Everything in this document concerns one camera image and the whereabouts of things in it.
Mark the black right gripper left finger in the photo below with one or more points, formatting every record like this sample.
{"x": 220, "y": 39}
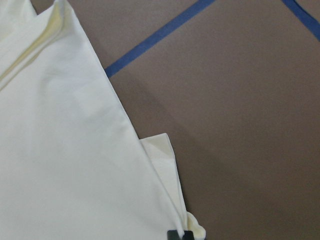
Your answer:
{"x": 172, "y": 235}

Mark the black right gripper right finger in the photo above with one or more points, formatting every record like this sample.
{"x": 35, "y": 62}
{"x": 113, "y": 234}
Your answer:
{"x": 188, "y": 235}

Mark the cream long-sleeve Twinkle shirt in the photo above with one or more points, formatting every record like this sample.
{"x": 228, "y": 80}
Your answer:
{"x": 71, "y": 164}

